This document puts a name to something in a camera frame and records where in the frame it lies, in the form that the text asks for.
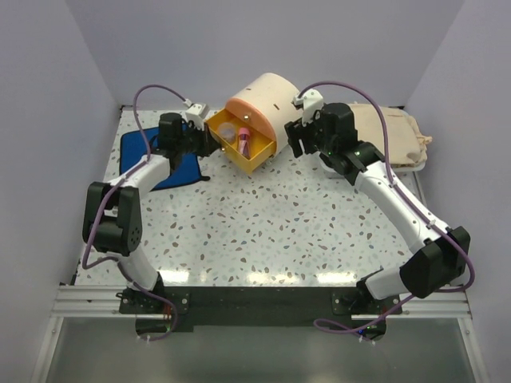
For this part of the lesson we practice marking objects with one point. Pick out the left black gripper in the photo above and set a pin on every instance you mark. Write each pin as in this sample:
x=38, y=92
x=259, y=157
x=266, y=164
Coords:
x=208, y=145

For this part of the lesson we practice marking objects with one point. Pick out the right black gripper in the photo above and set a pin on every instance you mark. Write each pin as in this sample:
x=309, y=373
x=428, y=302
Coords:
x=296, y=131

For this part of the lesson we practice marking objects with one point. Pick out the clear box of clips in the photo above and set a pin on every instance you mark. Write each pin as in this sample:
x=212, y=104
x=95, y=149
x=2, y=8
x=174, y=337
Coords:
x=227, y=131

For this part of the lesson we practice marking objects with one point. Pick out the yellow drawer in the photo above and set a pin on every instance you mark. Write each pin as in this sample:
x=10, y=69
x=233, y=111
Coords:
x=260, y=147

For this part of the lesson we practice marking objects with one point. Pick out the pink pencil case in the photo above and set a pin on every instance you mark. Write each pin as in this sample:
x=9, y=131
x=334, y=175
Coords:
x=243, y=146

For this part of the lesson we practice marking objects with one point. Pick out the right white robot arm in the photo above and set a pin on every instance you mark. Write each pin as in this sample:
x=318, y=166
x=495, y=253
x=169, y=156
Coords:
x=438, y=251

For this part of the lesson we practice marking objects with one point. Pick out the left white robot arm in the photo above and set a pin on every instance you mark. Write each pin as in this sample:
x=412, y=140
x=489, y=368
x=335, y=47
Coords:
x=112, y=226

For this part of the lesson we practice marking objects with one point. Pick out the blue cloth mat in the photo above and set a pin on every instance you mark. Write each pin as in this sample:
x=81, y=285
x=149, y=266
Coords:
x=132, y=148

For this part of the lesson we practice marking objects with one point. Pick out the beige round drawer cabinet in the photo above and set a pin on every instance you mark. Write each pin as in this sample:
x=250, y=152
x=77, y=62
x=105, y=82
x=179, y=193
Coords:
x=266, y=106

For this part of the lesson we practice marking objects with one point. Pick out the beige cloth bag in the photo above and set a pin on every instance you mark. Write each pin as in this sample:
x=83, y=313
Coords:
x=399, y=131

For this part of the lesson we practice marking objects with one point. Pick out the white tray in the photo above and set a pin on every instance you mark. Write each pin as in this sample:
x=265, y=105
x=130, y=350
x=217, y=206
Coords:
x=407, y=169

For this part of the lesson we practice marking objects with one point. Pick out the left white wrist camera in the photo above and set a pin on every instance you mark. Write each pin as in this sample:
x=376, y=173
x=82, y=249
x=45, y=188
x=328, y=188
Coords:
x=197, y=111

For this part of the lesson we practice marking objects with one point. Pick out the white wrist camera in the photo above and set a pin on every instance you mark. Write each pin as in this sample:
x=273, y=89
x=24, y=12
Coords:
x=197, y=111
x=310, y=102

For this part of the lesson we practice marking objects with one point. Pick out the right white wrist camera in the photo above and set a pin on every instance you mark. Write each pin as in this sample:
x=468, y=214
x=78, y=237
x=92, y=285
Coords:
x=310, y=102

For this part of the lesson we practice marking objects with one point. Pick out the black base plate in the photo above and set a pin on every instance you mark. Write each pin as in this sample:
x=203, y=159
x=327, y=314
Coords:
x=248, y=306

